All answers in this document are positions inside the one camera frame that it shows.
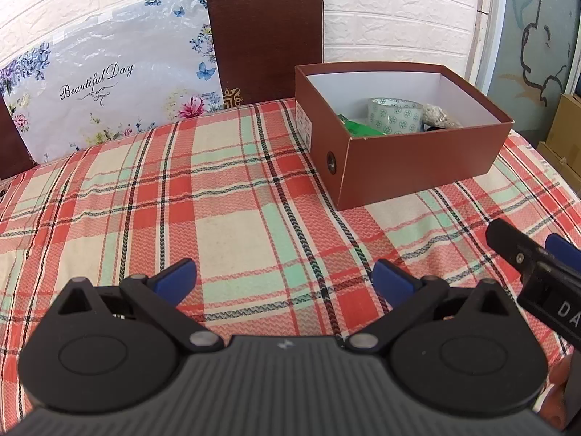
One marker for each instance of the floral plastic package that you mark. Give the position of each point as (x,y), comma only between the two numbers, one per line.
(104,86)

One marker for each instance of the person's right hand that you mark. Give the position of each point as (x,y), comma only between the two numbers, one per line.
(556,390)

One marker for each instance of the brown cardboard box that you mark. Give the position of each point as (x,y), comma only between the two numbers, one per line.
(408,168)

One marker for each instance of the cartoon wall poster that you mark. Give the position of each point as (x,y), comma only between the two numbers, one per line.
(540,32)

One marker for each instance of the green packet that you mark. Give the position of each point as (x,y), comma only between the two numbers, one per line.
(358,127)

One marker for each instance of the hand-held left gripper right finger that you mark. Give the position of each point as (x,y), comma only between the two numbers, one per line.
(394,279)

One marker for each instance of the red plaid blanket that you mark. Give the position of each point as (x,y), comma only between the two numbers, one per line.
(218,209)

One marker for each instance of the small bag of beige pieces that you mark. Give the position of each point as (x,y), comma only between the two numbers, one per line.
(441,116)

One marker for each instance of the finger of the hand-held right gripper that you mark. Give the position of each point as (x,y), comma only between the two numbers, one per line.
(510,238)
(565,252)

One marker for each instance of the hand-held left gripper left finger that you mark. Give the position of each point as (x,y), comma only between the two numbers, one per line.
(178,278)

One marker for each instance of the plain cardboard carton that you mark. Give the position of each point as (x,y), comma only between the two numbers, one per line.
(565,141)

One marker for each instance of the patterned tape roll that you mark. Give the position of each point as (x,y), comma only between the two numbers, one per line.
(395,116)

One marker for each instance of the white door frame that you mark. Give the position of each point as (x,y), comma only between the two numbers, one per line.
(488,22)

